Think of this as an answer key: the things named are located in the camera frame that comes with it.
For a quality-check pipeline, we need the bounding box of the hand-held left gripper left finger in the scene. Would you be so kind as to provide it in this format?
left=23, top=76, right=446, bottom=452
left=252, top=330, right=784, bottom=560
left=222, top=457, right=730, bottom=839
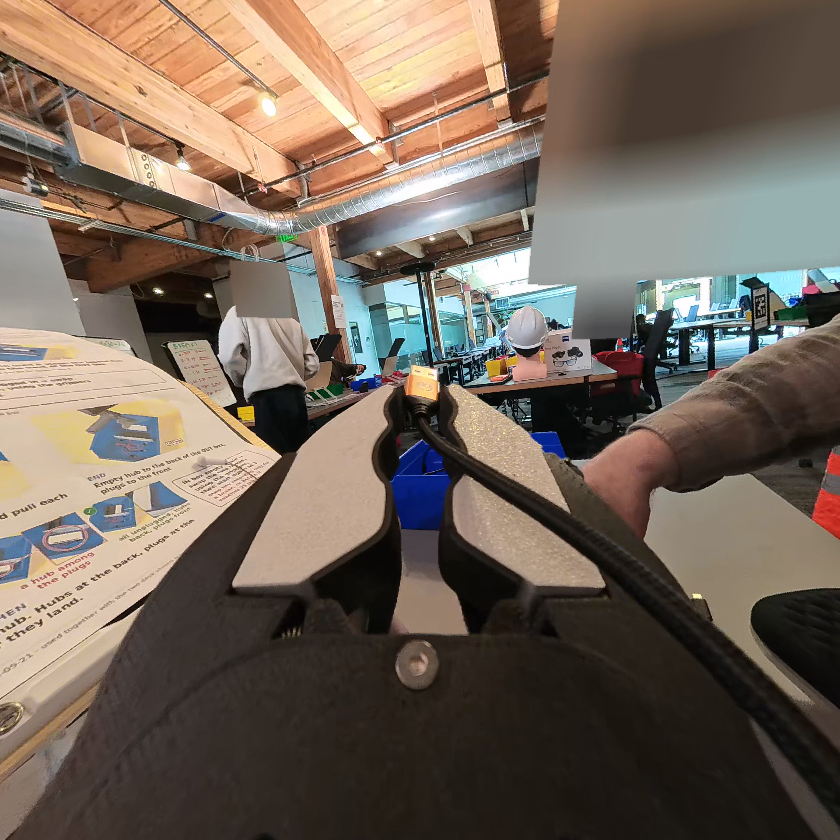
left=233, top=385, right=401, bottom=634

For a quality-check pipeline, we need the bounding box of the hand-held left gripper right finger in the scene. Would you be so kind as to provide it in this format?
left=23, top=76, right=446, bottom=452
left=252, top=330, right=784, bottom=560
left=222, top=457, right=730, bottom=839
left=437, top=381, right=609, bottom=634

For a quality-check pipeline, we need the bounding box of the blue plastic bin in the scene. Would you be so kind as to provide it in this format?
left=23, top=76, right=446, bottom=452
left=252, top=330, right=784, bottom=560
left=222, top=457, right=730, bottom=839
left=392, top=431, right=568, bottom=532

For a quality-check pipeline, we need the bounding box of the orange usb cable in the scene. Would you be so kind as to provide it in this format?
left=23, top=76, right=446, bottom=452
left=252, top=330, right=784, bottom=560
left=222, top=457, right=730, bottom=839
left=403, top=365, right=840, bottom=795

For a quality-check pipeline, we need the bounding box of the person's right forearm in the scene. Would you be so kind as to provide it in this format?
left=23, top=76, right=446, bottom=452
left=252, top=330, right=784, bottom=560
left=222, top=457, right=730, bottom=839
left=667, top=315, right=840, bottom=494

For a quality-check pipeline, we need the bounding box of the person's right hand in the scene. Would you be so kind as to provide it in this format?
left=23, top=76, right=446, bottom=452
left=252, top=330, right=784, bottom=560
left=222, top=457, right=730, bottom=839
left=582, top=427, right=679, bottom=540

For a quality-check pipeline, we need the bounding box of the instruction sheet on stand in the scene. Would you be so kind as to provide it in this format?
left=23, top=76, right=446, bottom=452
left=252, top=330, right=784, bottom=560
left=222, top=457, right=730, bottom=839
left=0, top=378, right=286, bottom=788

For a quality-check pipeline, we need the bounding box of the wooden work table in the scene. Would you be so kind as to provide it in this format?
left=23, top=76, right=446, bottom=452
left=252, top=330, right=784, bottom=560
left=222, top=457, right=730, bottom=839
left=466, top=368, right=618, bottom=397

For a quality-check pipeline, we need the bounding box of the white cardboard box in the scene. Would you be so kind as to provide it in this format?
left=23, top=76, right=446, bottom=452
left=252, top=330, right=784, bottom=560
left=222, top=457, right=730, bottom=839
left=542, top=338, right=593, bottom=379

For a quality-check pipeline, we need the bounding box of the red office chair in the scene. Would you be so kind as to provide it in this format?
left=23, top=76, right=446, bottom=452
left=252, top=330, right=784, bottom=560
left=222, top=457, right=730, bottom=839
left=591, top=348, right=653, bottom=437

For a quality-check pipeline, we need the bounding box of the white easel board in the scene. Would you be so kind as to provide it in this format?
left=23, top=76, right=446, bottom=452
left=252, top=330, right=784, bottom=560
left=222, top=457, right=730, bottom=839
left=167, top=339, right=238, bottom=409

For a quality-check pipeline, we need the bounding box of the white hard hat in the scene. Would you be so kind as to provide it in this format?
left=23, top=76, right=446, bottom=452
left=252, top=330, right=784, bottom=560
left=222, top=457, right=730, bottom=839
left=506, top=305, right=551, bottom=355

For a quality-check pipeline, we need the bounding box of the printed instruction sheet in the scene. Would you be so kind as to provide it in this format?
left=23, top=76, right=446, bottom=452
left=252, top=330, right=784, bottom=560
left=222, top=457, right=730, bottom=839
left=0, top=329, right=283, bottom=703

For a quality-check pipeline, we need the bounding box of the black pole stand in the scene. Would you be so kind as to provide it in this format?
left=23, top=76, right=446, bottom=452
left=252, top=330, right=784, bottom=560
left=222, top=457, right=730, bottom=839
left=399, top=259, right=448, bottom=367

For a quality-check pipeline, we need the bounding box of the wooden column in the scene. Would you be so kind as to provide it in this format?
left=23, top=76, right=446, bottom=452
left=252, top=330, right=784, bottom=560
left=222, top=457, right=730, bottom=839
left=305, top=226, right=354, bottom=363

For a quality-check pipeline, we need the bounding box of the orange plastic object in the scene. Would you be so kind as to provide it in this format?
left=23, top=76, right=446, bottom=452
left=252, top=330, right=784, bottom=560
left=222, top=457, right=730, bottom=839
left=812, top=447, right=840, bottom=540

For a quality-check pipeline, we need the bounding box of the black wrist rest pad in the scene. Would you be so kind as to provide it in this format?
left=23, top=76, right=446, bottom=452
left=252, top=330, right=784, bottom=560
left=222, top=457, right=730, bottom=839
left=751, top=588, right=840, bottom=712

